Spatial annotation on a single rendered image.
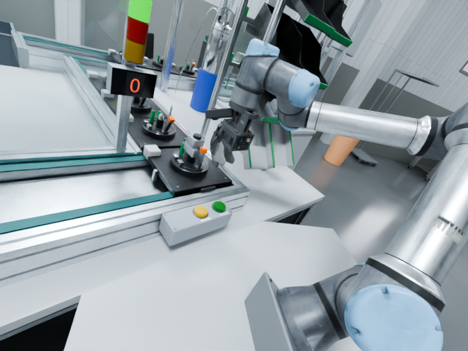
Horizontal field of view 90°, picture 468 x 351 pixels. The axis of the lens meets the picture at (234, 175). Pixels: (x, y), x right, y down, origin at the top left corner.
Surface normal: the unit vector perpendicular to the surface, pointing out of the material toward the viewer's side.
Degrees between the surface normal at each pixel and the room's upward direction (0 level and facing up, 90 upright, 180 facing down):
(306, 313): 28
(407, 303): 61
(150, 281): 0
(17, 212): 0
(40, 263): 90
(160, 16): 90
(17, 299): 0
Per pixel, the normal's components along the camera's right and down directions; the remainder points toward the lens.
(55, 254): 0.61, 0.59
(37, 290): 0.34, -0.80
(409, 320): -0.30, -0.14
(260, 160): 0.57, -0.14
